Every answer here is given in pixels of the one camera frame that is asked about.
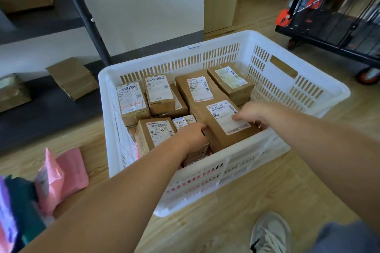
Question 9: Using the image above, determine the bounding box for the person's right hand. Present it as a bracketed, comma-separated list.
[231, 101, 278, 130]

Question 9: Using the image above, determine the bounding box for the person's left hand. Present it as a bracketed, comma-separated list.
[175, 122, 210, 153]

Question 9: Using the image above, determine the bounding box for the small handwritten cardboard box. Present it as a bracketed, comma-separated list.
[172, 114, 197, 132]

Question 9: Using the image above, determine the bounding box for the pile of cardboard boxes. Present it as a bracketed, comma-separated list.
[190, 99, 262, 153]

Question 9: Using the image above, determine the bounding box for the barcode label cardboard box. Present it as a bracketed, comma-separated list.
[134, 117, 179, 158]

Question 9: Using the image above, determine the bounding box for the long white label cardboard box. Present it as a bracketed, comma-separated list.
[144, 74, 176, 116]

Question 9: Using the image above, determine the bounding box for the white plastic crate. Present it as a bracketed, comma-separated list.
[98, 30, 351, 218]

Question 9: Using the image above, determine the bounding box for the plain brown box shelf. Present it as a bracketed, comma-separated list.
[45, 57, 99, 101]

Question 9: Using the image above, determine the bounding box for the pink mailer with handwriting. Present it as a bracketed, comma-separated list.
[34, 147, 65, 216]

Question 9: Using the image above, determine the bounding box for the teal mailer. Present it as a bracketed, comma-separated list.
[5, 175, 48, 246]

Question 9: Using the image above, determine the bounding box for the taped box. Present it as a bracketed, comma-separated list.
[0, 73, 32, 113]

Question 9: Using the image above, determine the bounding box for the person's right forearm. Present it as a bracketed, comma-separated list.
[267, 104, 380, 232]

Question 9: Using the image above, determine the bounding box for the person's left forearm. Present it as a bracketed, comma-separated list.
[17, 136, 190, 253]

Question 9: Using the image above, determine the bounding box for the person's right white shoe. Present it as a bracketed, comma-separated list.
[249, 211, 292, 253]

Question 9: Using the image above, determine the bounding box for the person's right leg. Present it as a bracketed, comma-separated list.
[308, 220, 380, 253]

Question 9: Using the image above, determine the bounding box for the red and black object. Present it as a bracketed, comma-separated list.
[274, 0, 380, 86]

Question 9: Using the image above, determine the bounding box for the black metal shelf rack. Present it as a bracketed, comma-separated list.
[0, 0, 112, 155]

